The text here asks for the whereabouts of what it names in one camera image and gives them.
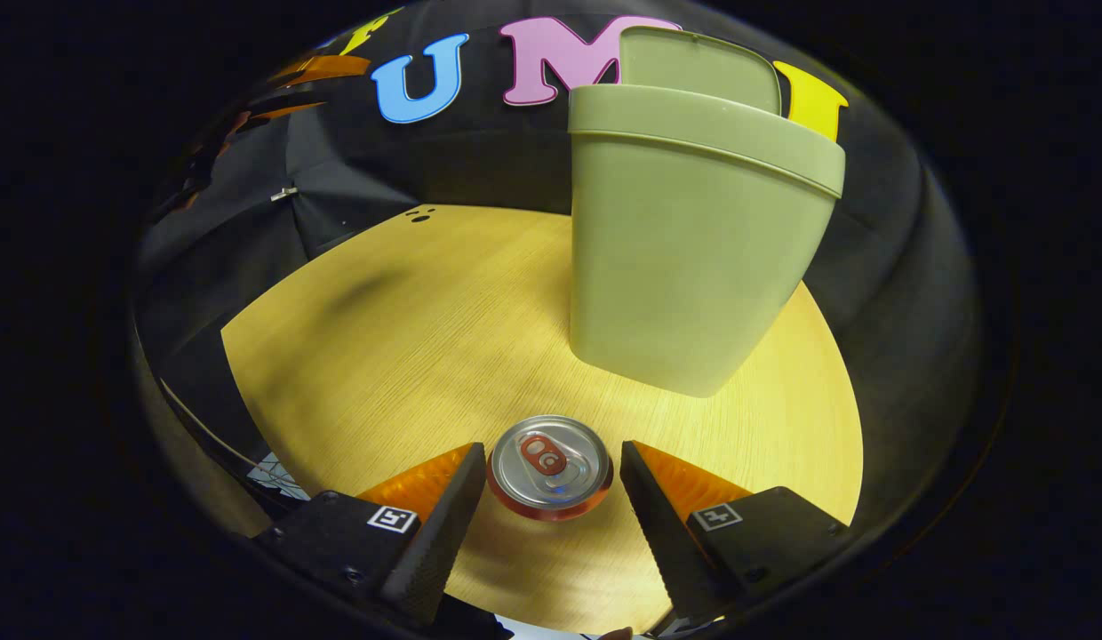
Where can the green desktop garbage bin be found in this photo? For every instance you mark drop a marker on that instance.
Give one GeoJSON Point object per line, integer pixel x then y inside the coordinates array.
{"type": "Point", "coordinates": [684, 249]}

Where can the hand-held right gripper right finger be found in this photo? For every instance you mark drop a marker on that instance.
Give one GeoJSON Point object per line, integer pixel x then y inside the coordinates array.
{"type": "Point", "coordinates": [662, 533]}

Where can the black backdrop cloth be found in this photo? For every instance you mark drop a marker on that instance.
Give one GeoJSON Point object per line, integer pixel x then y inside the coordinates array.
{"type": "Point", "coordinates": [480, 151]}

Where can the wooden desktop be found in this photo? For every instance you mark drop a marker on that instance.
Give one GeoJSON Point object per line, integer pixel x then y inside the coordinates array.
{"type": "Point", "coordinates": [409, 356]}

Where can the red pop can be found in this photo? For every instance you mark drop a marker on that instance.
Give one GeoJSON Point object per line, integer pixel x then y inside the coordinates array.
{"type": "Point", "coordinates": [551, 462]}

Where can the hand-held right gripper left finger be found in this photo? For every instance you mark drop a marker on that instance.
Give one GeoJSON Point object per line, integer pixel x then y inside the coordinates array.
{"type": "Point", "coordinates": [440, 542]}

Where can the small silver clip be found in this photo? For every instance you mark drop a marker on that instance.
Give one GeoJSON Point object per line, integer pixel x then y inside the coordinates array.
{"type": "Point", "coordinates": [283, 193]}

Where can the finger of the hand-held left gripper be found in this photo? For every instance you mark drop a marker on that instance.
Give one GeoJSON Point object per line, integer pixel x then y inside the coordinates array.
{"type": "Point", "coordinates": [289, 110]}
{"type": "Point", "coordinates": [329, 69]}

